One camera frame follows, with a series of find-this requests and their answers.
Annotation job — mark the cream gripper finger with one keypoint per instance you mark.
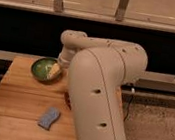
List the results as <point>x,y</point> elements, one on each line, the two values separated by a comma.
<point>54,71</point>

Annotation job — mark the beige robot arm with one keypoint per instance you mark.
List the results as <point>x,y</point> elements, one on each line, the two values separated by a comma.
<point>96,69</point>

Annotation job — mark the blue sponge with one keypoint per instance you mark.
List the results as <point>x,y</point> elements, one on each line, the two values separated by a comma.
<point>50,116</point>

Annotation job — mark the green ceramic bowl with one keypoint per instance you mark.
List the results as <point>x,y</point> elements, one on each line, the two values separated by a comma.
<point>40,69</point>

